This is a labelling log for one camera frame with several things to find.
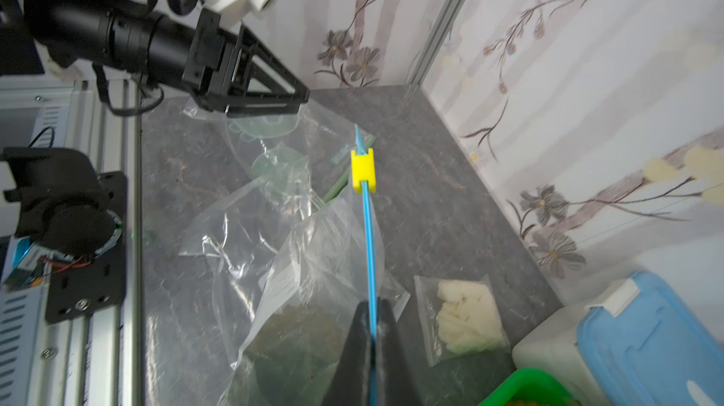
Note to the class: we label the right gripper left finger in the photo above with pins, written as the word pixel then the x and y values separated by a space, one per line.
pixel 352 382

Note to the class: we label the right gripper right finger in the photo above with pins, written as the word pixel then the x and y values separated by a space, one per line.
pixel 393 382

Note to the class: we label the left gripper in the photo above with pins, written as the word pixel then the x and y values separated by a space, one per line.
pixel 237 75

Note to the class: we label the green zip bag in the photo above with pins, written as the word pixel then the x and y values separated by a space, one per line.
pixel 272 146

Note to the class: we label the blue zip bag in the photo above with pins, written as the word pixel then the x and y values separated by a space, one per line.
pixel 329 260

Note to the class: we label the pineapple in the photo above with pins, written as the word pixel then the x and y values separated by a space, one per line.
pixel 291 361

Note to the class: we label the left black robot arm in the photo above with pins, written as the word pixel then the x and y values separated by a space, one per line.
pixel 148 39

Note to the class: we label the small bag white pieces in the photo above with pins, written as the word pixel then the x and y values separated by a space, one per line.
pixel 458 318

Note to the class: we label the green plastic basket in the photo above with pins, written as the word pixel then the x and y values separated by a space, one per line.
pixel 530 386

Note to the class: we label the blue lid storage box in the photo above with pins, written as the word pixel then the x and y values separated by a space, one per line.
pixel 635 344

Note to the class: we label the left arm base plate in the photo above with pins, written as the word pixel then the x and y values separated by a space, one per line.
pixel 71 233

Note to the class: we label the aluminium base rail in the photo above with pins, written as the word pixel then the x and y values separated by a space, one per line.
pixel 89 360

